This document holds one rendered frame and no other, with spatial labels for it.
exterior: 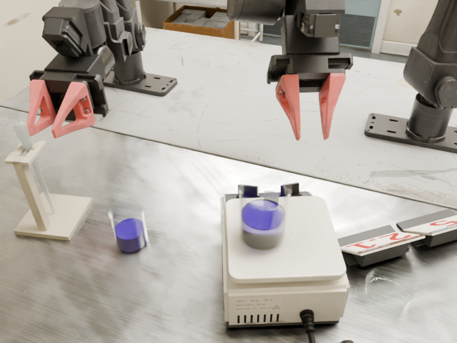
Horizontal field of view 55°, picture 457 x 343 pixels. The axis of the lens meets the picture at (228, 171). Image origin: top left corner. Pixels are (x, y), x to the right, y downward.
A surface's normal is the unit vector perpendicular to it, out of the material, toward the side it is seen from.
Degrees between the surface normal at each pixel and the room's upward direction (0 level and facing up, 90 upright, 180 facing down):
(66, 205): 0
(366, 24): 90
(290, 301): 90
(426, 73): 83
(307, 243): 0
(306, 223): 0
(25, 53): 90
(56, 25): 40
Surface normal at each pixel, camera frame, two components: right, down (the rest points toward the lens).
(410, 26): -0.36, 0.58
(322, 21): 0.03, 0.43
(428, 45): -0.97, 0.04
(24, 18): 0.93, 0.22
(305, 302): 0.04, 0.62
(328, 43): 0.02, -0.18
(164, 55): -0.01, -0.78
